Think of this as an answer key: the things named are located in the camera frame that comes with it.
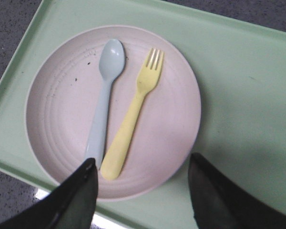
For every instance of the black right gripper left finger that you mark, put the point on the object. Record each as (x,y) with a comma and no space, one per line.
(69,206)

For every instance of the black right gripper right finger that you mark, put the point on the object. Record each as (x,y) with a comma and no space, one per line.
(218,203)

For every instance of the cream round plate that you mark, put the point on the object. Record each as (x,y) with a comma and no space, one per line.
(63,96)

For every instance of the yellow plastic fork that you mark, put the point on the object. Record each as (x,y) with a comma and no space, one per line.
(146,81)

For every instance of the light blue plastic spoon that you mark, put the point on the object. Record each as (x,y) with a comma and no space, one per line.
(111,65)

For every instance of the light green plastic tray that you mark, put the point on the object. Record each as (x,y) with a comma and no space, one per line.
(240,70)

